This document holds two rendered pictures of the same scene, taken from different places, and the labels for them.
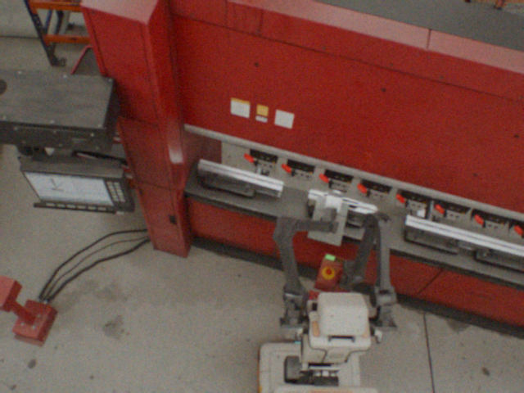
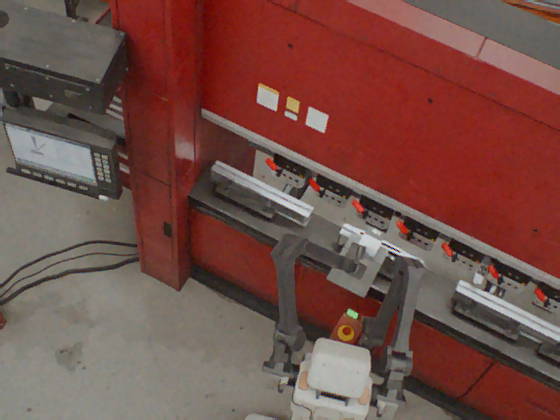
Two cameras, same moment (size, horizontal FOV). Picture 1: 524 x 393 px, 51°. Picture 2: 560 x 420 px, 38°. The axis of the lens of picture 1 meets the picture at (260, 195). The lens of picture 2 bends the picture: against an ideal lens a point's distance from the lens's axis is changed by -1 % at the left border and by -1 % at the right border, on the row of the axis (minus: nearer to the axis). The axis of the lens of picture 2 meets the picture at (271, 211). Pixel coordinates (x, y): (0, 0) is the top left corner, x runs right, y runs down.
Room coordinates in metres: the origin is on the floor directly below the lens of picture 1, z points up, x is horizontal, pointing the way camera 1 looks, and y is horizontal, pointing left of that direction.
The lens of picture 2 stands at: (-0.43, -0.32, 4.10)
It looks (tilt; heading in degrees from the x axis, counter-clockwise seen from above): 59 degrees down; 11
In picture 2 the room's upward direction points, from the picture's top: 9 degrees clockwise
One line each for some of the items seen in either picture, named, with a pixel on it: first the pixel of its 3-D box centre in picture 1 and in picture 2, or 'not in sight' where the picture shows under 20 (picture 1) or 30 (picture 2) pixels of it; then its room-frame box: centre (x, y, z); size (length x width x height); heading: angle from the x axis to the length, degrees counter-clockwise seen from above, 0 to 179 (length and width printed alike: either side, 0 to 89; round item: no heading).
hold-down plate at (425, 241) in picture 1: (431, 242); (486, 321); (1.32, -1.00, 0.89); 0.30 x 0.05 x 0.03; 81
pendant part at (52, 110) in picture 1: (70, 153); (60, 113); (1.23, 0.89, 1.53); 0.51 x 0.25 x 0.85; 93
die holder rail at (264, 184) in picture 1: (240, 178); (260, 193); (1.55, 0.13, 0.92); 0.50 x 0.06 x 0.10; 81
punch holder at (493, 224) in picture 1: (490, 214); (557, 293); (1.34, -1.18, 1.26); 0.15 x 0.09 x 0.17; 81
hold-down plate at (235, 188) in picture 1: (228, 187); (245, 201); (1.50, 0.19, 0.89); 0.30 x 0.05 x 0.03; 81
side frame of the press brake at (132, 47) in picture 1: (178, 114); (200, 99); (1.79, 0.52, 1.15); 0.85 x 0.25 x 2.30; 171
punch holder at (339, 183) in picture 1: (338, 173); (377, 205); (1.47, -0.39, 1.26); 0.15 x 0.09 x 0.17; 81
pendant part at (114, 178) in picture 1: (82, 182); (67, 150); (1.15, 0.84, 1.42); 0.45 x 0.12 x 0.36; 93
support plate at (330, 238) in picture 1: (328, 220); (357, 264); (1.32, -0.39, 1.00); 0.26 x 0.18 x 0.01; 171
